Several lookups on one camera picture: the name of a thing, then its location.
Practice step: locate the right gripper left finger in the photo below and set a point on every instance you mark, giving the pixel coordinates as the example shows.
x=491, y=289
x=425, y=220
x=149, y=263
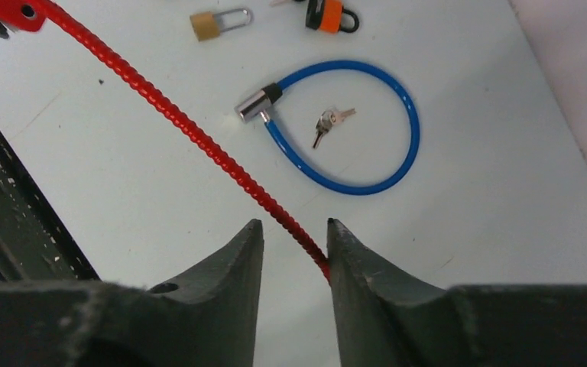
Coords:
x=204, y=316

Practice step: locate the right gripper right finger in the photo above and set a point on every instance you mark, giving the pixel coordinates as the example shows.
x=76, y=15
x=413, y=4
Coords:
x=387, y=317

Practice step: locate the red cable padlock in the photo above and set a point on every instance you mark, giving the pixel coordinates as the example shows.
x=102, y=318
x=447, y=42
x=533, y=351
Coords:
x=30, y=16

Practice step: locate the blue cable lock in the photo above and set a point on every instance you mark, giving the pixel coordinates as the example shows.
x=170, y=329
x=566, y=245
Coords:
x=369, y=153

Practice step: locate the brass long-shackle padlock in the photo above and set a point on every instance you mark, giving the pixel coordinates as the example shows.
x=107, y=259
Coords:
x=209, y=25

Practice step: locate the orange black padlock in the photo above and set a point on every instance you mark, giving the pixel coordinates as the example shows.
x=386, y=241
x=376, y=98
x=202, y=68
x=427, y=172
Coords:
x=331, y=16

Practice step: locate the blue lock key pair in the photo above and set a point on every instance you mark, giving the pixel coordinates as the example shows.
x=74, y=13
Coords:
x=327, y=120

